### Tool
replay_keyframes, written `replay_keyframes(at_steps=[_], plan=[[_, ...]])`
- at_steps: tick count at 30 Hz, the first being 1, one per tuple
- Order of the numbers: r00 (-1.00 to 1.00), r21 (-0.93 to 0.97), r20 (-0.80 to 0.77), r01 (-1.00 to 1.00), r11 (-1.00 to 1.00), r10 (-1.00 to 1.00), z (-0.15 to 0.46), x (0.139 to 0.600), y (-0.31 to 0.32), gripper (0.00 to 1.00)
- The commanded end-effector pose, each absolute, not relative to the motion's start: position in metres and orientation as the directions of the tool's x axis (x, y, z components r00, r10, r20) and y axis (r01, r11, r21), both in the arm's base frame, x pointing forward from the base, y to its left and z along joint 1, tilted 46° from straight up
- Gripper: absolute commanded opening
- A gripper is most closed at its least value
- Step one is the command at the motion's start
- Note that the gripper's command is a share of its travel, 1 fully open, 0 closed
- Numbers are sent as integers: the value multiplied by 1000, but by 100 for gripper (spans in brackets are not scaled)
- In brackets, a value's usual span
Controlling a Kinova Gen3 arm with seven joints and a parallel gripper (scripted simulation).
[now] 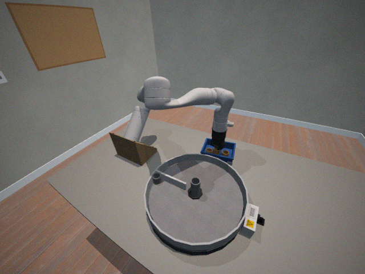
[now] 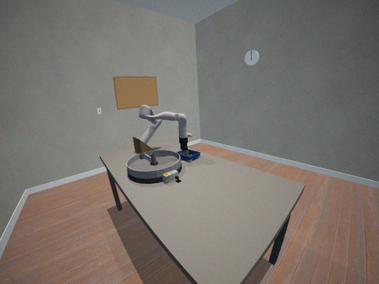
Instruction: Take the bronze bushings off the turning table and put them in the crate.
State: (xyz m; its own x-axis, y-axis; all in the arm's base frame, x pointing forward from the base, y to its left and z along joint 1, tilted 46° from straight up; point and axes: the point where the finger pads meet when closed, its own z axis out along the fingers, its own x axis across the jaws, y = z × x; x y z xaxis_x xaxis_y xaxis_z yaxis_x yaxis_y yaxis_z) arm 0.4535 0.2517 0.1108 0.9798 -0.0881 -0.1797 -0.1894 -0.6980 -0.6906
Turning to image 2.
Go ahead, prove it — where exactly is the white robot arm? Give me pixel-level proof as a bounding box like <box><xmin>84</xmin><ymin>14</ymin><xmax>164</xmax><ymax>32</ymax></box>
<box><xmin>139</xmin><ymin>105</ymin><xmax>187</xmax><ymax>144</ymax></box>

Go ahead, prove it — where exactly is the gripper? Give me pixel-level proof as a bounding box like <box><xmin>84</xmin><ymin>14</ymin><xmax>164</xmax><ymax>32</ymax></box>
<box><xmin>179</xmin><ymin>132</ymin><xmax>192</xmax><ymax>156</ymax></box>

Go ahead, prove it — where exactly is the blue crate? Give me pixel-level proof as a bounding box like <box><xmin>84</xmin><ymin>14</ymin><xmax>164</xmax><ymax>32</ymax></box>
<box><xmin>177</xmin><ymin>149</ymin><xmax>201</xmax><ymax>163</ymax></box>

